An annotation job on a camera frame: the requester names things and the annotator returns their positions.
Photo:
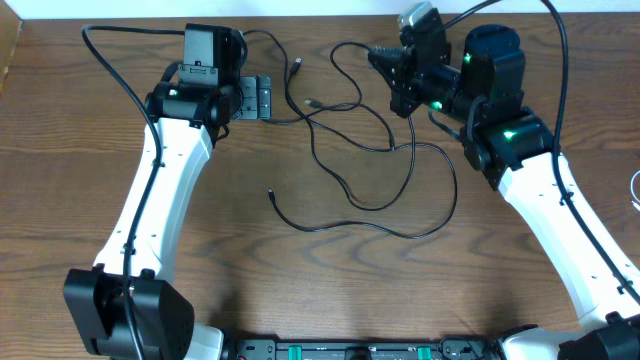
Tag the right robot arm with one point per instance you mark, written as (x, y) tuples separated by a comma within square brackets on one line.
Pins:
[(512, 147)]

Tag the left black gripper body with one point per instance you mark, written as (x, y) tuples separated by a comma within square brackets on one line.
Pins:
[(256, 101)]

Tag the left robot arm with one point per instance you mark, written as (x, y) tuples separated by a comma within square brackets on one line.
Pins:
[(126, 306)]

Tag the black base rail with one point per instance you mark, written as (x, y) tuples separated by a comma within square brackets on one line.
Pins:
[(272, 347)]

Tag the wooden side panel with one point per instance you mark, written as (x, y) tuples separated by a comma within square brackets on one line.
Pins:
[(10, 28)]

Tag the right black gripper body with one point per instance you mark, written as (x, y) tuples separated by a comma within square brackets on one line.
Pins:
[(430, 90)]

